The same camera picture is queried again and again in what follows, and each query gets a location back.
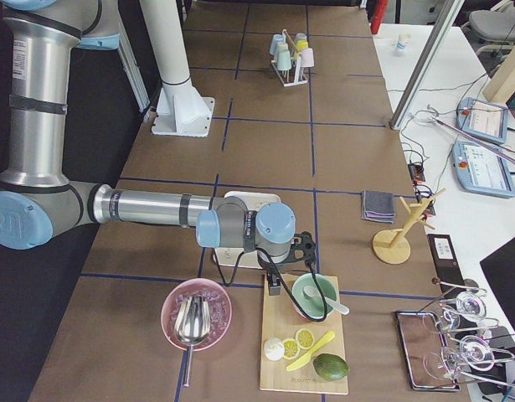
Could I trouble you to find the office chair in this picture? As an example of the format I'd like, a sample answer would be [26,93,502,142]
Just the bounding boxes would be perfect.
[461,1,515,55]

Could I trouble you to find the black monitor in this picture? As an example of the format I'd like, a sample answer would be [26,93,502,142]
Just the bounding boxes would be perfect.
[481,238,515,330]

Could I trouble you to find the white cup rack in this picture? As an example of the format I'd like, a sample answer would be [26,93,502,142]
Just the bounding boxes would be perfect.
[270,29,310,87]

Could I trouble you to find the upper lemon slice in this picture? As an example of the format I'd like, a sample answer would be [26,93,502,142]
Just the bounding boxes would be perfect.
[294,327,316,350]

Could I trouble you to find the wooden mug tree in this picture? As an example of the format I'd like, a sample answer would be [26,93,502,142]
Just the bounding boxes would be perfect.
[372,188,445,265]

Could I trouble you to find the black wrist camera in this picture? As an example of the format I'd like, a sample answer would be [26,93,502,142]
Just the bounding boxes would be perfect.
[266,271,281,296]

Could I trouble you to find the metal ice scoop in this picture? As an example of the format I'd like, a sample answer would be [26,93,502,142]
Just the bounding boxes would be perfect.
[174,296,210,387]

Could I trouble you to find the yellow cup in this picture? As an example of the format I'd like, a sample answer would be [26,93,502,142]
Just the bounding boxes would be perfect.
[296,39,309,53]

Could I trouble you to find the green avocado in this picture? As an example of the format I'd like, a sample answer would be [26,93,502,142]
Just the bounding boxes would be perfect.
[313,353,350,381]

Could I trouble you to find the white reacher grabber stick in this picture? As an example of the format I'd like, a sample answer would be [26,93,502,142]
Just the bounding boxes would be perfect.
[409,109,515,166]

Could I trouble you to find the pink bowl with ice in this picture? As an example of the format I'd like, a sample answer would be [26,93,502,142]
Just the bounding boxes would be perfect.
[160,278,232,351]

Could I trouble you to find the green bowl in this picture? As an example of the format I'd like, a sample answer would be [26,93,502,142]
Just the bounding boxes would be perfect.
[291,273,339,318]

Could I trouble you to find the wine glass rack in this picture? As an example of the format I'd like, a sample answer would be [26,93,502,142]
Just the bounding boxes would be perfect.
[422,278,515,388]

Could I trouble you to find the upper teach pendant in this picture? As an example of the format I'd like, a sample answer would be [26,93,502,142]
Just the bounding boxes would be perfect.
[456,97,509,145]

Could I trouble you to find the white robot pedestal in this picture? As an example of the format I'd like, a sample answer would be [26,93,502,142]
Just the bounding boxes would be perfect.
[140,0,215,137]

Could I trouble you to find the pink cup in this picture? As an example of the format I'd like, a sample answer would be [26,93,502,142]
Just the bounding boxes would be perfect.
[300,48,315,68]

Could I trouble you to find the black box with label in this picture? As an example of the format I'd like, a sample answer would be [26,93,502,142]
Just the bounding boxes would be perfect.
[427,234,464,292]

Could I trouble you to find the lower lemon slice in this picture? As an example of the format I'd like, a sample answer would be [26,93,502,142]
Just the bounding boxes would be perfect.
[281,338,301,360]

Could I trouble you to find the paper cup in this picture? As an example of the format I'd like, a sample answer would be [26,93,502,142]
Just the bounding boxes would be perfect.
[394,33,410,56]

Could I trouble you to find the green cup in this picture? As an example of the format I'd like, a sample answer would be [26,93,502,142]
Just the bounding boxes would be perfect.
[276,49,291,72]

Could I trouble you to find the aluminium frame post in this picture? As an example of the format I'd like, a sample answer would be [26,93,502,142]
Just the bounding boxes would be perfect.
[389,0,464,131]

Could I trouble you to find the beige plastic tray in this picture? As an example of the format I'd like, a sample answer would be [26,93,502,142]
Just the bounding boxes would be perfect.
[215,190,282,269]

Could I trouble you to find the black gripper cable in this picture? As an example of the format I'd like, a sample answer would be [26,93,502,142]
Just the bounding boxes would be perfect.
[214,246,330,323]

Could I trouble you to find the lemon slice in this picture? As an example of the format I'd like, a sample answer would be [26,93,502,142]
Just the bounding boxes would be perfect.
[294,327,316,350]
[281,338,301,360]

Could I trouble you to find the lower teach pendant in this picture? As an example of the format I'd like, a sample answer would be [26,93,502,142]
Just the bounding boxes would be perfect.
[452,141,515,198]

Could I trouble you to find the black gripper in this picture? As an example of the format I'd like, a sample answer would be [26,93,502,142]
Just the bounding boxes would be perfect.
[286,231,316,269]

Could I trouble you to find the folded grey cloth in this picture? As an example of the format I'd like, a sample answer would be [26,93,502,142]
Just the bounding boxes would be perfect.
[361,190,396,224]

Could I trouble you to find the blue cup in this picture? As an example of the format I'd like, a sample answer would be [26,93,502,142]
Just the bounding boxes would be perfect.
[269,33,284,56]

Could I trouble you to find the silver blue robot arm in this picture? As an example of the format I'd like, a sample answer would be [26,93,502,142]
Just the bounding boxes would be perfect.
[0,1,315,272]

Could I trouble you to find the teach pendant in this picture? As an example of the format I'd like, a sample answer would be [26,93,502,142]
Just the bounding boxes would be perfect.
[452,141,515,198]
[456,97,509,145]

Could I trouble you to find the bamboo cutting board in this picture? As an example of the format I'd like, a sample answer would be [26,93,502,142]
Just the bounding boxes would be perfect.
[260,290,349,395]

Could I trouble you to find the yellow plastic knife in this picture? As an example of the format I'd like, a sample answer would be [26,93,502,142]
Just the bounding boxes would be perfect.
[286,330,336,372]

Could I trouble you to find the metal tray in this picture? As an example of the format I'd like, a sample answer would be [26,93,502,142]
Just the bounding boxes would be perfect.
[394,310,461,392]

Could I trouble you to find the white plastic spoon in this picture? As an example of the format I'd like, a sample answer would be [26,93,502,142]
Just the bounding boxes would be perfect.
[303,286,350,315]

